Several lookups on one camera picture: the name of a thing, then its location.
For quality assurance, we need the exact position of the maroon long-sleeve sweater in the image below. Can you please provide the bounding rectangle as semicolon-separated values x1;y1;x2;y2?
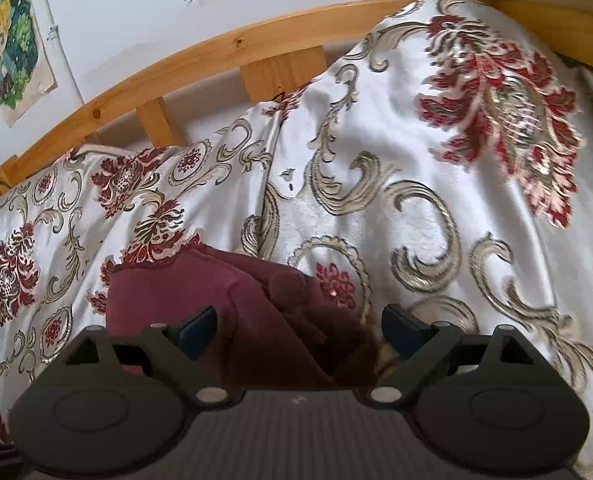
106;244;379;389

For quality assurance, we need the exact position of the floral white satin bedspread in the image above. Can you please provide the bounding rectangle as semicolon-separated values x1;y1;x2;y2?
0;0;593;479

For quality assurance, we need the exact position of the wooden bed frame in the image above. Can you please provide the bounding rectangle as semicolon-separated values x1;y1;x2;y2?
0;0;593;197

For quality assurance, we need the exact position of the white wall pipe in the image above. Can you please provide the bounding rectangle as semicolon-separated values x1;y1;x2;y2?
42;0;85;105

